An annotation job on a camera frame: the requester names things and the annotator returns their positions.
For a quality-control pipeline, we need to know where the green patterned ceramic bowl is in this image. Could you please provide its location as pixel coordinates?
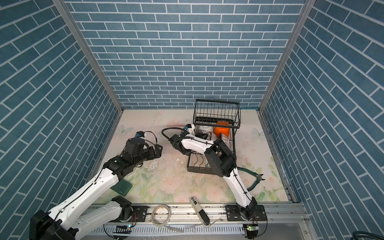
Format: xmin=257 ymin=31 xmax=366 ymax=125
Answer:
xmin=198 ymin=126 xmax=214 ymax=140

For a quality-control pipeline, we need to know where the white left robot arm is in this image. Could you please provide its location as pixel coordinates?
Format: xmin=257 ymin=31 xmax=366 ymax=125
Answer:
xmin=29 ymin=138 xmax=163 ymax=240

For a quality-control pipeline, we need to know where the aluminium corner post left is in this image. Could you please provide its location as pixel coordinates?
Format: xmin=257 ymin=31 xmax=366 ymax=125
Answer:
xmin=51 ymin=0 xmax=124 ymax=113

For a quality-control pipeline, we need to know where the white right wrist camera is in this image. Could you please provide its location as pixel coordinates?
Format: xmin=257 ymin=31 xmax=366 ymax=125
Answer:
xmin=184 ymin=124 xmax=196 ymax=136

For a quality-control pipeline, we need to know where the blue triangle patterned bowl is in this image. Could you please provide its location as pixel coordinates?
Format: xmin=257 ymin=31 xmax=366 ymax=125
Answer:
xmin=220 ymin=133 xmax=232 ymax=149

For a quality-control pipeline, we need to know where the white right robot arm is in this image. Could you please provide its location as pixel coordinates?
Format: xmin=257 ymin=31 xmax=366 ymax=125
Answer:
xmin=168 ymin=132 xmax=261 ymax=221

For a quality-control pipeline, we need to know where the coiled clear cable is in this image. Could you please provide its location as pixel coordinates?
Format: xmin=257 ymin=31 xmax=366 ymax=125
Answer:
xmin=150 ymin=204 xmax=172 ymax=226

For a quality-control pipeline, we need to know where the orange plastic bowl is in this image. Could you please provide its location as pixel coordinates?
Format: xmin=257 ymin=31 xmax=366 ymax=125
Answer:
xmin=214 ymin=121 xmax=230 ymax=138

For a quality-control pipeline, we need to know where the aluminium corner post right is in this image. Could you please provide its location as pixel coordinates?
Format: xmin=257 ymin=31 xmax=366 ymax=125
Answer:
xmin=258 ymin=0 xmax=317 ymax=113

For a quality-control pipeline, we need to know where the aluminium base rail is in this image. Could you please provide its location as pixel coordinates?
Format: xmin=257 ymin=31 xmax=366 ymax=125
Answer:
xmin=84 ymin=202 xmax=317 ymax=240

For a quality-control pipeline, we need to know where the aluminium corner post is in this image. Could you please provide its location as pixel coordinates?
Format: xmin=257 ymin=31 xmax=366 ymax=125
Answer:
xmin=51 ymin=0 xmax=124 ymax=113
xmin=258 ymin=0 xmax=317 ymax=113

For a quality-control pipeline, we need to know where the dark green sponge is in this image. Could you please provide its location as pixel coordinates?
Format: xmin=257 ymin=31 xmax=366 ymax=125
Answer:
xmin=111 ymin=179 xmax=133 ymax=197

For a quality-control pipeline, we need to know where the black wire dish rack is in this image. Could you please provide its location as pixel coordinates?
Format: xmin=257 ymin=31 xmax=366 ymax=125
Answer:
xmin=187 ymin=99 xmax=241 ymax=175

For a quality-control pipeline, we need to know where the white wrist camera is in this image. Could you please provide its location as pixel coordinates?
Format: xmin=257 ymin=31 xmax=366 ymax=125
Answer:
xmin=135 ymin=131 xmax=145 ymax=138
xmin=184 ymin=124 xmax=196 ymax=136

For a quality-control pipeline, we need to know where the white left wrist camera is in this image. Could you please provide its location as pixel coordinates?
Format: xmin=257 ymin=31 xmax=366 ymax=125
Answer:
xmin=135 ymin=131 xmax=145 ymax=138

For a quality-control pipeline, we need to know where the black silver handheld scanner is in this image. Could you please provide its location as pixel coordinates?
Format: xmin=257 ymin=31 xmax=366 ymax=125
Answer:
xmin=190 ymin=197 xmax=211 ymax=227

